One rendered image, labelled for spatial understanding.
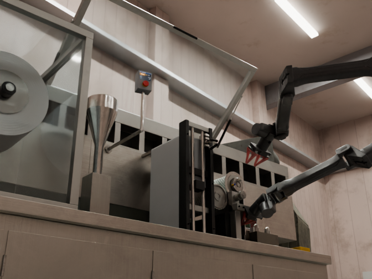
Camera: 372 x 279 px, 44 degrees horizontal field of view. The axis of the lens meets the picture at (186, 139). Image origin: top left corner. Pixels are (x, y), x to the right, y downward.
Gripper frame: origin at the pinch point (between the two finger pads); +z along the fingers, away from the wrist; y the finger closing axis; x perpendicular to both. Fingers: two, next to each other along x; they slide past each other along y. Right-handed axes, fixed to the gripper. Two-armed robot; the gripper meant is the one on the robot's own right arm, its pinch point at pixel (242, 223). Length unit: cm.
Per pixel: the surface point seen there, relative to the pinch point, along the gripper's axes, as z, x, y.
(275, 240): -1.5, -8.9, 17.9
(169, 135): 1, 61, -23
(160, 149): -5, 36, -41
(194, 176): -16.6, 4.7, -41.5
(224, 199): -6.4, 7.8, -13.5
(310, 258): -17.1, -32.8, 9.4
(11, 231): -12, -37, -123
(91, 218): -17, -32, -100
